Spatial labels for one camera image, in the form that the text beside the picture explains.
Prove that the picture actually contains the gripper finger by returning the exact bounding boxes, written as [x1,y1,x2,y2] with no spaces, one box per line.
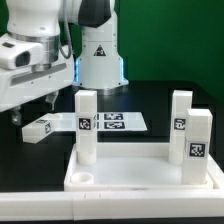
[45,91,59,110]
[11,106,21,124]

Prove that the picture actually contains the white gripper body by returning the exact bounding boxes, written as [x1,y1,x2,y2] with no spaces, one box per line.
[0,57,74,112]

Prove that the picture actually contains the white desk top tray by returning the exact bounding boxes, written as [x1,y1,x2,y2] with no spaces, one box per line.
[64,142,214,192]

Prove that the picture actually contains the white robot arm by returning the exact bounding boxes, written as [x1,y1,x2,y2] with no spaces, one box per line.
[0,0,128,125]

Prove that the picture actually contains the white marker sheet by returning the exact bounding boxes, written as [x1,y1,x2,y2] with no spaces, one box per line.
[52,112,147,131]

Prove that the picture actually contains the white L-shaped fence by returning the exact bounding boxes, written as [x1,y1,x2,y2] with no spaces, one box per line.
[0,158,224,221]

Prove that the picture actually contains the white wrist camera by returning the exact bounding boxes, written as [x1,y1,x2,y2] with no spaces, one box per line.
[0,41,43,70]

